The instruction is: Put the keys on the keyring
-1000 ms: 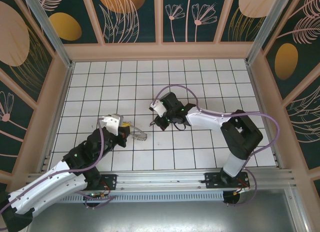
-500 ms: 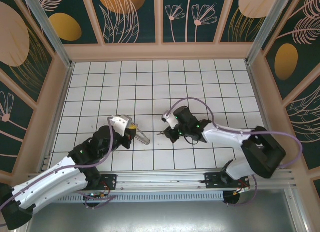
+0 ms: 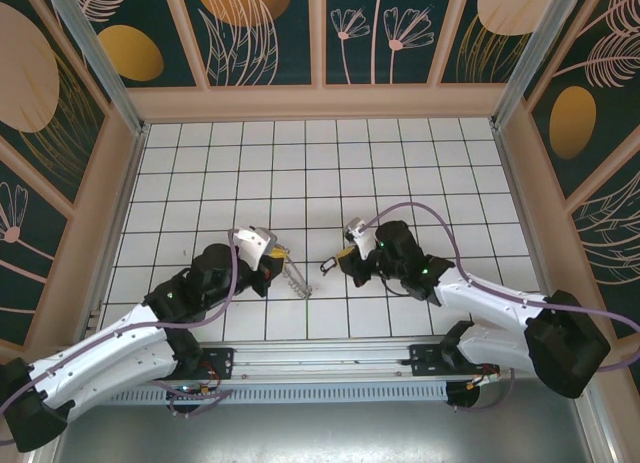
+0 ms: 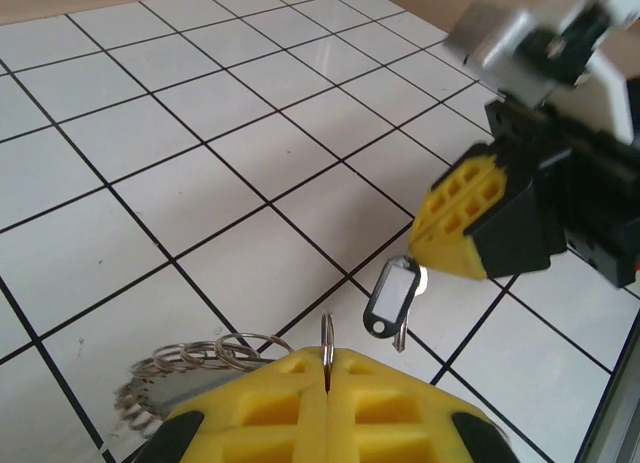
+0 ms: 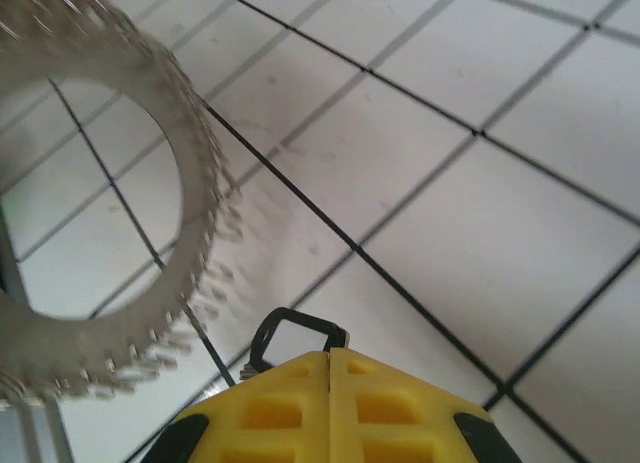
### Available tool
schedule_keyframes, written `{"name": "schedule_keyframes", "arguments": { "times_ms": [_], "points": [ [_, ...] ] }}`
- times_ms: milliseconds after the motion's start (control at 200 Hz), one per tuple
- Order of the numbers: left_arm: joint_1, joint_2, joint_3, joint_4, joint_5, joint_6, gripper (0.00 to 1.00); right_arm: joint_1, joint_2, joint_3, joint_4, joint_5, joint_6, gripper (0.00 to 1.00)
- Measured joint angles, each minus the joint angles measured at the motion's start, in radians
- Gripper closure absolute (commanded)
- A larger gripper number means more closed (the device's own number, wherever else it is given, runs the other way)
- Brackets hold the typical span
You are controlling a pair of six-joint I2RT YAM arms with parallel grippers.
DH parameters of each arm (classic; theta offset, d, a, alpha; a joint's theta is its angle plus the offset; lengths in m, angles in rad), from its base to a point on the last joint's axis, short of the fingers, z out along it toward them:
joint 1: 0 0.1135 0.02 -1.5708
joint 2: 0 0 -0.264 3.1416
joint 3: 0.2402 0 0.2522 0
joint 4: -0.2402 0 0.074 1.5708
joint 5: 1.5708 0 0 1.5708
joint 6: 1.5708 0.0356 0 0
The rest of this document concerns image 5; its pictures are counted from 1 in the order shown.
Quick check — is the key with black tag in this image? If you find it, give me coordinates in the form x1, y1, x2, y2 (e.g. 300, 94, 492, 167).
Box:
239, 306, 351, 382

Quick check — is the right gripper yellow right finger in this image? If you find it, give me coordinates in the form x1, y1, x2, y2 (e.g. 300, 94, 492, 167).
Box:
329, 347, 496, 463

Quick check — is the silver disc keyring with loops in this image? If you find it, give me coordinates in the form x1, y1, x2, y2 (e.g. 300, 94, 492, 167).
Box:
0, 0, 246, 409

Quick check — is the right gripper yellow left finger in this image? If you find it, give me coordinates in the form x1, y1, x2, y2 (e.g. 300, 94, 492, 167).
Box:
168, 350, 331, 463

